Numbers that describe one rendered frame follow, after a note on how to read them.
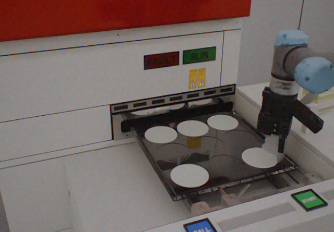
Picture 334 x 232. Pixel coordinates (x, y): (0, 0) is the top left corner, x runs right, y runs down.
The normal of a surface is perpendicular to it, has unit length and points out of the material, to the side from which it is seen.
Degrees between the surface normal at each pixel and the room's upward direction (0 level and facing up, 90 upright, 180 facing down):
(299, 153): 90
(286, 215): 0
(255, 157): 0
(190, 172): 1
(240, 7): 90
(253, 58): 90
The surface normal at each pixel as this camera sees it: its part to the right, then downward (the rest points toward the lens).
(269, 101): -0.41, 0.41
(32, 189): 0.36, 0.43
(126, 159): 0.00, -0.89
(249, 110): -0.93, 0.16
